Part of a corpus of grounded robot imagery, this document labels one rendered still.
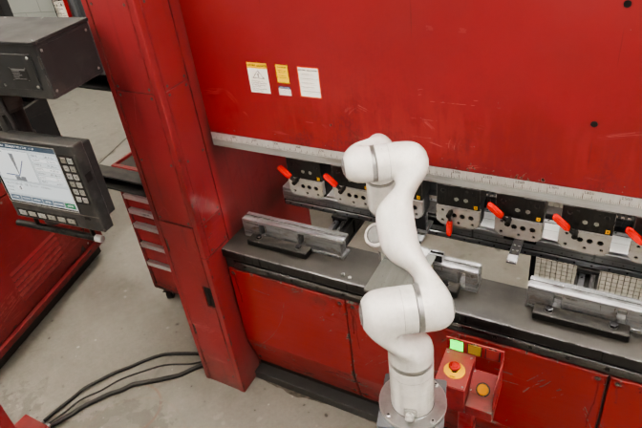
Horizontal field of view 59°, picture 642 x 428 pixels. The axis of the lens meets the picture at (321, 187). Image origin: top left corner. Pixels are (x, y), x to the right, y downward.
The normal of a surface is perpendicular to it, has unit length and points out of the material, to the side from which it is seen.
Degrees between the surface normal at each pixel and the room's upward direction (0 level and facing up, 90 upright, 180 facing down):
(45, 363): 0
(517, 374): 90
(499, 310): 0
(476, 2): 90
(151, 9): 90
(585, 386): 90
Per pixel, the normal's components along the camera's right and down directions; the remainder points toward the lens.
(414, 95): -0.46, 0.52
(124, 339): -0.11, -0.84
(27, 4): -0.23, 0.55
